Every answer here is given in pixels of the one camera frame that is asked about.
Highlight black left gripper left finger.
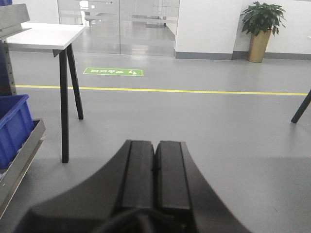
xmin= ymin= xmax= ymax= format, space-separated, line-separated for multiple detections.
xmin=14 ymin=140 xmax=154 ymax=233

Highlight green floor sign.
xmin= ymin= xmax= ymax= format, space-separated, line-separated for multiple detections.
xmin=83 ymin=67 xmax=144 ymax=77

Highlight steel rack frame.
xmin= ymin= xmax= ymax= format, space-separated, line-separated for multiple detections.
xmin=0 ymin=0 xmax=46 ymax=214

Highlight potted green plant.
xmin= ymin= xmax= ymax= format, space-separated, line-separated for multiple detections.
xmin=242 ymin=1 xmax=286 ymax=63

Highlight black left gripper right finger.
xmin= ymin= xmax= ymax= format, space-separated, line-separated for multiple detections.
xmin=154 ymin=141 xmax=249 ymax=233

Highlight blue bin on rack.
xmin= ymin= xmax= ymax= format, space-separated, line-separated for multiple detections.
xmin=0 ymin=94 xmax=34 ymax=169

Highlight black table leg right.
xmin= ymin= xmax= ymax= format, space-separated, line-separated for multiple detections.
xmin=291 ymin=91 xmax=311 ymax=123

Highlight white table black legs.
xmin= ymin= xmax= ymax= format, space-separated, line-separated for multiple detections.
xmin=4 ymin=23 xmax=85 ymax=163

